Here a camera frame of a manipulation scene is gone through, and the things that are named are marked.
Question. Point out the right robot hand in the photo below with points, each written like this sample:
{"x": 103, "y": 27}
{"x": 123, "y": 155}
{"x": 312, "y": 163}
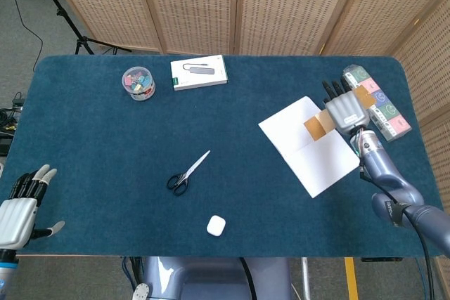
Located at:
{"x": 346, "y": 110}

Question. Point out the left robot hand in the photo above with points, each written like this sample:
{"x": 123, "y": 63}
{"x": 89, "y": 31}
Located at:
{"x": 15, "y": 221}

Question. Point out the orange and cream bookmark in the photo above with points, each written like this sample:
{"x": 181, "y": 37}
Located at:
{"x": 316, "y": 126}

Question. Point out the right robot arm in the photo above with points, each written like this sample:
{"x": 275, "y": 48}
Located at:
{"x": 383, "y": 170}

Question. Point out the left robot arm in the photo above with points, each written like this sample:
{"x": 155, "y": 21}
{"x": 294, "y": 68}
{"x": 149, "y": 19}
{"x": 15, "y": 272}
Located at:
{"x": 6, "y": 270}

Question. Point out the white notebook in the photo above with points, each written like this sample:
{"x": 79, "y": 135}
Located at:
{"x": 316, "y": 163}

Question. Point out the colourful tissue multipack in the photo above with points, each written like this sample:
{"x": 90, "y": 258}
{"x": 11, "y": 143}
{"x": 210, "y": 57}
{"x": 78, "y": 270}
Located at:
{"x": 386, "y": 110}

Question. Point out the blue table mat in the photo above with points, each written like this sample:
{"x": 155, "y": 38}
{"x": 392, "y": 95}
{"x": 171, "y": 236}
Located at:
{"x": 105, "y": 138}

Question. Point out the white USB hub box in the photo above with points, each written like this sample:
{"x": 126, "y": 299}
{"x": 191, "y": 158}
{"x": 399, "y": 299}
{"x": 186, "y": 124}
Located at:
{"x": 198, "y": 73}

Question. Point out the metal table leg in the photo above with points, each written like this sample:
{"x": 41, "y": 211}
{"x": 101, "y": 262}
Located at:
{"x": 306, "y": 279}

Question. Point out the white earbuds case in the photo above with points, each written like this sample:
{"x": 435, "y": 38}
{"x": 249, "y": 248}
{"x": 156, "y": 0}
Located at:
{"x": 216, "y": 225}

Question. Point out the wicker folding screen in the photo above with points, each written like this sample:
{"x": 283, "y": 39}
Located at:
{"x": 197, "y": 5}

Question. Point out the clear jar of binder clips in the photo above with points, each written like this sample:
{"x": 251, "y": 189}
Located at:
{"x": 139, "y": 84}

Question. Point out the grey robot torso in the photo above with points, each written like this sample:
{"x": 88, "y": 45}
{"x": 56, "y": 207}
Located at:
{"x": 211, "y": 279}

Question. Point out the black tripod stand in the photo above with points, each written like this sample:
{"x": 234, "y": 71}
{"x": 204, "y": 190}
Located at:
{"x": 67, "y": 20}

